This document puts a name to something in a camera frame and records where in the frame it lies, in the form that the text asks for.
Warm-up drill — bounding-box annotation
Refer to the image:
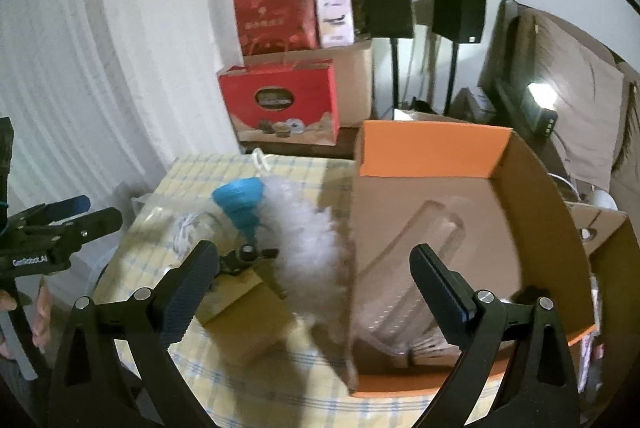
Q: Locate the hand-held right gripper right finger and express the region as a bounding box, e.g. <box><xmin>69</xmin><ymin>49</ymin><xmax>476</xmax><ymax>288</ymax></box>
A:
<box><xmin>409</xmin><ymin>244</ymin><xmax>589</xmax><ymax>428</ymax></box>

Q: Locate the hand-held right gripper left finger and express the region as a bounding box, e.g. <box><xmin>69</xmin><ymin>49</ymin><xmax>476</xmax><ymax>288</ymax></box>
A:
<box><xmin>47</xmin><ymin>240</ymin><xmax>221</xmax><ymax>428</ymax></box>

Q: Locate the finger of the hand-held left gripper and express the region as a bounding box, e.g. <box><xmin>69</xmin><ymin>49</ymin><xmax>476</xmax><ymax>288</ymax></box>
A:
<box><xmin>20</xmin><ymin>207</ymin><xmax>124</xmax><ymax>259</ymax></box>
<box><xmin>7</xmin><ymin>195</ymin><xmax>91</xmax><ymax>231</ymax></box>

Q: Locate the small tan cardboard box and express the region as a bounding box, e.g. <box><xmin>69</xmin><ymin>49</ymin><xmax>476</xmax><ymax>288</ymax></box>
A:
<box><xmin>195</xmin><ymin>258</ymin><xmax>302</xmax><ymax>367</ymax></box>

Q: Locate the clear plastic bag with cable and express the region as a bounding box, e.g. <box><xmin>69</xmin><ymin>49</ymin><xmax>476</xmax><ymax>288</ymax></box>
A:
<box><xmin>134</xmin><ymin>203</ymin><xmax>236</xmax><ymax>259</ymax></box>

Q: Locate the black clip tool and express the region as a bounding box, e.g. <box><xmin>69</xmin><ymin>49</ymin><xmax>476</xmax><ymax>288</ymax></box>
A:
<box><xmin>217</xmin><ymin>244</ymin><xmax>289</xmax><ymax>299</ymax></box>

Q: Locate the blue silicone funnel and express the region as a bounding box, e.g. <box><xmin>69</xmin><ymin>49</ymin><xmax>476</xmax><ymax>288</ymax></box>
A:
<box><xmin>211</xmin><ymin>178</ymin><xmax>266</xmax><ymax>251</ymax></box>

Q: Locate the white feather duster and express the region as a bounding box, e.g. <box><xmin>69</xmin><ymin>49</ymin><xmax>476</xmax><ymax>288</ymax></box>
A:
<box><xmin>250</xmin><ymin>148</ymin><xmax>363</xmax><ymax>396</ymax></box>

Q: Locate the orange cardboard box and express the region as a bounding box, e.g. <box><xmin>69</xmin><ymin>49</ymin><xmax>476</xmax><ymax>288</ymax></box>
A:
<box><xmin>345</xmin><ymin>120</ymin><xmax>601</xmax><ymax>400</ymax></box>

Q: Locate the person's left hand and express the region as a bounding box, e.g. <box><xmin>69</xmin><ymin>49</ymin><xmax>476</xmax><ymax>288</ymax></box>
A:
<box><xmin>0</xmin><ymin>280</ymin><xmax>52</xmax><ymax>359</ymax></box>

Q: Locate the clear plastic tray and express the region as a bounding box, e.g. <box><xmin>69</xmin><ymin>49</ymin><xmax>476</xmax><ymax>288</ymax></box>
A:
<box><xmin>360</xmin><ymin>198</ymin><xmax>471</xmax><ymax>359</ymax></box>

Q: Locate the white curtain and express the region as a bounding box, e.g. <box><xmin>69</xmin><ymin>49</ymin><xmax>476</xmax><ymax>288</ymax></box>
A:
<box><xmin>0</xmin><ymin>0</ymin><xmax>251</xmax><ymax>299</ymax></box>

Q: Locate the yellow checkered tablecloth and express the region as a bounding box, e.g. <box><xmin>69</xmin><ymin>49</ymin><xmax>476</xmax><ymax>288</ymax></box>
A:
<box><xmin>92</xmin><ymin>153</ymin><xmax>506</xmax><ymax>428</ymax></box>

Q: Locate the brown cardboard box with hole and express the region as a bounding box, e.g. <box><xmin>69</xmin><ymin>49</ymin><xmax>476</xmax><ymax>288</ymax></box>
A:
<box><xmin>565</xmin><ymin>200</ymin><xmax>640</xmax><ymax>409</ymax></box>

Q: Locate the white bowl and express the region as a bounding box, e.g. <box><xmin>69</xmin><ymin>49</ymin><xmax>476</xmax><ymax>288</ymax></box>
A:
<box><xmin>584</xmin><ymin>189</ymin><xmax>619</xmax><ymax>212</ymax></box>

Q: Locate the dark wooden cabinet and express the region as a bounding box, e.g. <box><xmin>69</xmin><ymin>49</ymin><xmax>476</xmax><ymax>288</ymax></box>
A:
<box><xmin>239</xmin><ymin>125</ymin><xmax>367</xmax><ymax>161</ymax></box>

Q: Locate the black speaker stand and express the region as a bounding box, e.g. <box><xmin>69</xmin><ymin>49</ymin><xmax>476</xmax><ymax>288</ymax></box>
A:
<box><xmin>442</xmin><ymin>40</ymin><xmax>461</xmax><ymax>116</ymax></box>
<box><xmin>388</xmin><ymin>38</ymin><xmax>401</xmax><ymax>109</ymax></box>

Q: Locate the bright lamp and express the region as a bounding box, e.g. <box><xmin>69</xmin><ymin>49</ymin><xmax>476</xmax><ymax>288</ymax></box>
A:
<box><xmin>527</xmin><ymin>82</ymin><xmax>559</xmax><ymax>109</ymax></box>

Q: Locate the red cookie gift box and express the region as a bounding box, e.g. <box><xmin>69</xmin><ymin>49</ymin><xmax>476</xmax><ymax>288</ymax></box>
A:
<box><xmin>218</xmin><ymin>59</ymin><xmax>342</xmax><ymax>147</ymax></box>

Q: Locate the large brown cardboard box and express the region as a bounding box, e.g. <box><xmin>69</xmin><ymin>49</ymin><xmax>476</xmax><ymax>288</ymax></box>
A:
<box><xmin>242</xmin><ymin>38</ymin><xmax>376</xmax><ymax>129</ymax></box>

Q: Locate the beige cloth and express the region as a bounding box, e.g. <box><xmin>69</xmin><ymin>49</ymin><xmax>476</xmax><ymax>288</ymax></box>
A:
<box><xmin>520</xmin><ymin>8</ymin><xmax>640</xmax><ymax>181</ymax></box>

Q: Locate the dark wooden headboard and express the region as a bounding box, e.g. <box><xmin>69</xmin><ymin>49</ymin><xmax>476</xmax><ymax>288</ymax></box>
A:
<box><xmin>478</xmin><ymin>0</ymin><xmax>561</xmax><ymax>139</ymax></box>

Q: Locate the red floral gift box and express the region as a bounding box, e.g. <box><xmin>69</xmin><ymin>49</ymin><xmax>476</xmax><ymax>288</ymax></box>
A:
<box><xmin>233</xmin><ymin>0</ymin><xmax>324</xmax><ymax>57</ymax></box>

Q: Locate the black speaker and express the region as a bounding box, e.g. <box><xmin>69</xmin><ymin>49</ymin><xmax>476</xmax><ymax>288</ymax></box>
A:
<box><xmin>431</xmin><ymin>0</ymin><xmax>488</xmax><ymax>45</ymax></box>

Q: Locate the white and pink box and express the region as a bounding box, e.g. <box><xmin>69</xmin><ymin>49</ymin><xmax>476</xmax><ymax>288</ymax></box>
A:
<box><xmin>315</xmin><ymin>0</ymin><xmax>356</xmax><ymax>48</ymax></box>

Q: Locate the black chair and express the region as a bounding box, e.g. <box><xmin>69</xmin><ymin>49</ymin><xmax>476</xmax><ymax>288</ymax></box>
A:
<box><xmin>361</xmin><ymin>0</ymin><xmax>415</xmax><ymax>40</ymax></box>

